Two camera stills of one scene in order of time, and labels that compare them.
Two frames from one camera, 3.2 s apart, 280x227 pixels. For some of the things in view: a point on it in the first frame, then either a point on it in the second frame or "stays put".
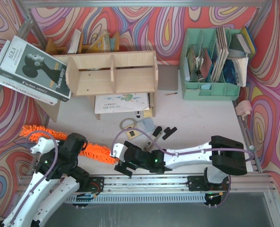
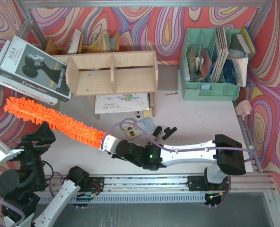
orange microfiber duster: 90,151 to 35,113
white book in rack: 74,47 stays put
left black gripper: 73,142 to 36,138
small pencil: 170,93 stays put
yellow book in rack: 98,47 stays put
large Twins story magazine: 25,64 stays put
